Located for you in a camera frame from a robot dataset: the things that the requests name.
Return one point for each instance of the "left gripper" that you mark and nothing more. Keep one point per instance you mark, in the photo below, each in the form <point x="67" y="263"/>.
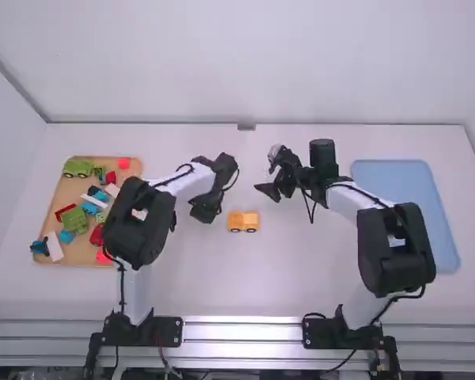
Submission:
<point x="206" y="207"/>

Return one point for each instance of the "red toy brick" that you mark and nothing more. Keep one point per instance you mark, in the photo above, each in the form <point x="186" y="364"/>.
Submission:
<point x="111" y="177"/>
<point x="65" y="211"/>
<point x="96" y="235"/>
<point x="123" y="163"/>
<point x="103" y="257"/>

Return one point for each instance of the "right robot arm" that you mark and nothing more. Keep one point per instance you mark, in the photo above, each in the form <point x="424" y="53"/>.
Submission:
<point x="392" y="245"/>

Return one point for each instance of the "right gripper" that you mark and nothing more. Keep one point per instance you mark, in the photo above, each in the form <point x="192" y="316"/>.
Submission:
<point x="291" y="176"/>

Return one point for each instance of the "tan tray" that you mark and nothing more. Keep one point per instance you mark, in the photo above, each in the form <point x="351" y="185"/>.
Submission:
<point x="47" y="213"/>

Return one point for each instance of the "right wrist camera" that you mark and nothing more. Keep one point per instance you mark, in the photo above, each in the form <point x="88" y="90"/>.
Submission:
<point x="275" y="152"/>

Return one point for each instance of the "blue mat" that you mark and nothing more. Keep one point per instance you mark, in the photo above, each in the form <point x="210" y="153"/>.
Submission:
<point x="403" y="182"/>

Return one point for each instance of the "silver rails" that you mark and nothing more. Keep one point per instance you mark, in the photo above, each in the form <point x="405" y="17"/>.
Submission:
<point x="241" y="328"/>

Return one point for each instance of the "white toy brick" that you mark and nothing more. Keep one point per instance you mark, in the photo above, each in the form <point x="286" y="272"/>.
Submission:
<point x="112" y="191"/>
<point x="95" y="201"/>
<point x="56" y="246"/>

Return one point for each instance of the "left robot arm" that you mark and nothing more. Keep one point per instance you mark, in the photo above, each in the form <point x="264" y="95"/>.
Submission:
<point x="136" y="225"/>

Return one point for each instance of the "yellow toy car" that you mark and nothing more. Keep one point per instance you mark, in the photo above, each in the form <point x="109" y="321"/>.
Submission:
<point x="243" y="221"/>

